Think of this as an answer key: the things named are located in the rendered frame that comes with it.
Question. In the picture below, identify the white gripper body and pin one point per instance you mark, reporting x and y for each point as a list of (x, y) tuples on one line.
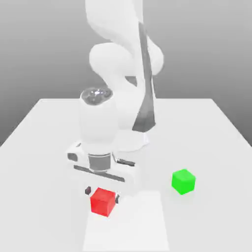
[(130, 176)]

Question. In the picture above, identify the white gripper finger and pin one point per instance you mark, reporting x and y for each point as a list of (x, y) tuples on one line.
[(88, 190), (117, 198)]

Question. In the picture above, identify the small red cube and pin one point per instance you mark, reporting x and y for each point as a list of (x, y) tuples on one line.
[(102, 202)]

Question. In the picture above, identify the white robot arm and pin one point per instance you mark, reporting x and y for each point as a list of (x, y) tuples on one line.
[(98, 122)]

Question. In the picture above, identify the small green cube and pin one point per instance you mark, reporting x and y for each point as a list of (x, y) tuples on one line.
[(183, 182)]

